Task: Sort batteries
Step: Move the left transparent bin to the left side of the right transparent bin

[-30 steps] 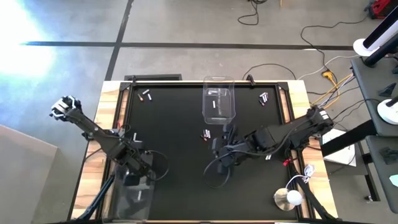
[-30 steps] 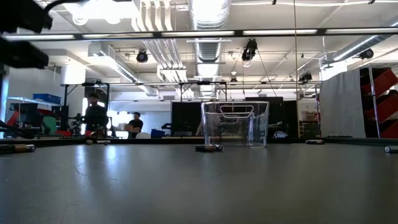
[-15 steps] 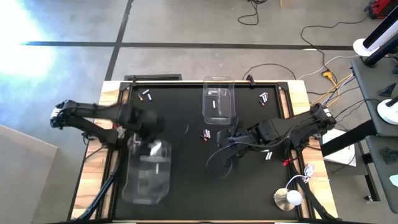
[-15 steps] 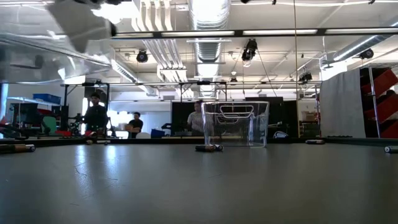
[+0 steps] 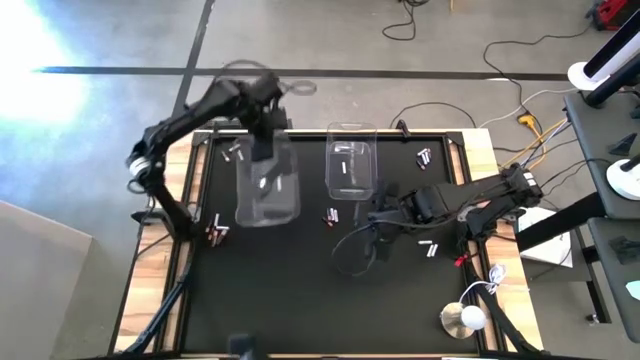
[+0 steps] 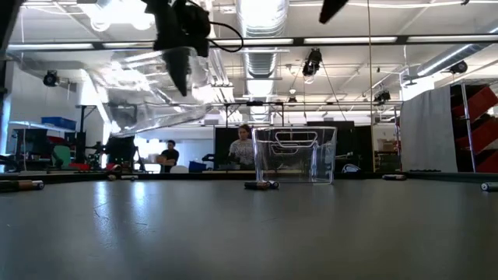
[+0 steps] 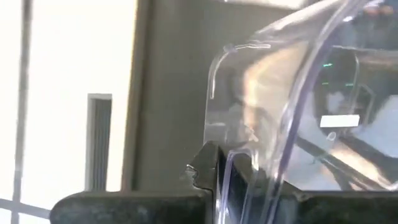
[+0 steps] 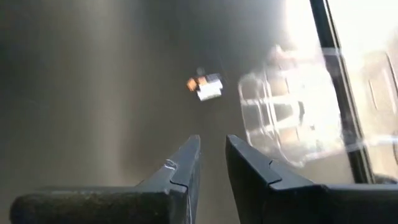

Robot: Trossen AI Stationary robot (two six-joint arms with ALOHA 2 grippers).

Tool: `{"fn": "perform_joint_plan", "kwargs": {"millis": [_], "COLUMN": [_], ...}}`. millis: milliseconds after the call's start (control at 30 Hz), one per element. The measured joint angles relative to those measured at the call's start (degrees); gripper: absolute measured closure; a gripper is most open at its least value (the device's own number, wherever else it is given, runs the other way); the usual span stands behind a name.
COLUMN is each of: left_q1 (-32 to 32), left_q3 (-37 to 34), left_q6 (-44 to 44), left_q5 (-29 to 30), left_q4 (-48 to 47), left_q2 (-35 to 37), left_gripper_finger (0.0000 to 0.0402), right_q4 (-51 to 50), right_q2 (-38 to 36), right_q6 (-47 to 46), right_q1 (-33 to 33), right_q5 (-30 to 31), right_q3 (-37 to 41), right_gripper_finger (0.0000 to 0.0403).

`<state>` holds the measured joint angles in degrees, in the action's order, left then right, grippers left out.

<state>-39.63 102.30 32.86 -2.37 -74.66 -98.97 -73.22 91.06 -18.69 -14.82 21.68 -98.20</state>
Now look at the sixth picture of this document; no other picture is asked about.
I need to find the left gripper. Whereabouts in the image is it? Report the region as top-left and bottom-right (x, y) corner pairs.
(146, 0), (210, 97)

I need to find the clear plastic bin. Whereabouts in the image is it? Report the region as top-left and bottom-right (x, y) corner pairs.
(251, 126), (338, 184)
(89, 46), (219, 138)

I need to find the white ceiling pipe bundle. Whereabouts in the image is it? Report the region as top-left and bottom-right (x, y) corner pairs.
(208, 0), (237, 104)

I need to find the person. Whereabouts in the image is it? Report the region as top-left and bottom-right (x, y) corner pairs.
(227, 124), (256, 171)
(156, 139), (181, 174)
(103, 135), (137, 172)

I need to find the blue plastic crate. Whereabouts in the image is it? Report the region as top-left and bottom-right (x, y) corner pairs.
(41, 116), (78, 131)

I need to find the green chair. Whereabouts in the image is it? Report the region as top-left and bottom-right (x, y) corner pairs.
(52, 145), (73, 169)

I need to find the cardboard box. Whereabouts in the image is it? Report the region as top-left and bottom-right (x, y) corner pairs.
(376, 138), (396, 152)

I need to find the light fabric curtain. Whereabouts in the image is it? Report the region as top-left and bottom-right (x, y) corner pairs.
(400, 85), (458, 173)

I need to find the white shelf table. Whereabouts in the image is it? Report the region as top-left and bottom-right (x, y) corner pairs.
(8, 121), (77, 134)

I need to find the red shelf rack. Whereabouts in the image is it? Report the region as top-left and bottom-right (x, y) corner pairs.
(450, 82), (498, 174)

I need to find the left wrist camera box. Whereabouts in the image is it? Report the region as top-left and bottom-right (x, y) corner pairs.
(182, 0), (212, 40)

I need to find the silver ribbed air duct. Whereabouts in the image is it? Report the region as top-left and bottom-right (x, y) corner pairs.
(235, 0), (291, 122)

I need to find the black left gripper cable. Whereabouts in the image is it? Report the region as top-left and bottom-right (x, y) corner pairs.
(209, 21), (244, 54)

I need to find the black overhead frame bar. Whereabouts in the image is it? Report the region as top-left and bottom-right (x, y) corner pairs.
(5, 33), (498, 51)

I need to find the silver smooth air duct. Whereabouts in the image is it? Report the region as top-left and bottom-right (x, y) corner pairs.
(416, 19), (498, 78)

